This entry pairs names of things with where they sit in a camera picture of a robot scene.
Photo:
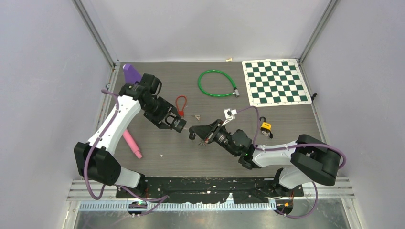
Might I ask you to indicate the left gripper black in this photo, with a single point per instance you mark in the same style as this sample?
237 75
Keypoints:
167 109

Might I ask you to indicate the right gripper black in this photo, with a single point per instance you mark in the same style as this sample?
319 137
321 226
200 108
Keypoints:
203 131

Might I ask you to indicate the black Kaijing padlock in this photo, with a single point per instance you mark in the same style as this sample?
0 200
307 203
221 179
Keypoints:
175 123

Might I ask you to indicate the yellow Opel padlock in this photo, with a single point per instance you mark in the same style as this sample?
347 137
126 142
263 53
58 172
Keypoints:
265 128

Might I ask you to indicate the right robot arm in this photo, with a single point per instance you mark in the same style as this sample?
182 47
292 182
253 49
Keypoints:
305 160

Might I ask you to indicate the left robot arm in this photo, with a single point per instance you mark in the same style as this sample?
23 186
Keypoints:
95 157

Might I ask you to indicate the pink marker pen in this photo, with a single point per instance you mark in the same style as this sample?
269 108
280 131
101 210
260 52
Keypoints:
132 144

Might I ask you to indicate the purple plastic cone block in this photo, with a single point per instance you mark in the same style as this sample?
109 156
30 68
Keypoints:
131 75

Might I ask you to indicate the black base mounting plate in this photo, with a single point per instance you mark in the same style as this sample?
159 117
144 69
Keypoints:
211 190

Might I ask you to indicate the green white chessboard mat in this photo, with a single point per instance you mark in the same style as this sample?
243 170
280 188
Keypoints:
275 82

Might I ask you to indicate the red cable padlock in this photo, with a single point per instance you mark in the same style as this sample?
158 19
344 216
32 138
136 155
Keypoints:
179 108

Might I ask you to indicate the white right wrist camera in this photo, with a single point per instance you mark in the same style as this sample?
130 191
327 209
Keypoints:
229 115

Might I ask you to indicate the green cable lock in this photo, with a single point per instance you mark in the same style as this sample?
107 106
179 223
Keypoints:
217 84

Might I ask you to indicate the aluminium frame rail front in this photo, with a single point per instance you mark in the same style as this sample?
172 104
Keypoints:
109 201

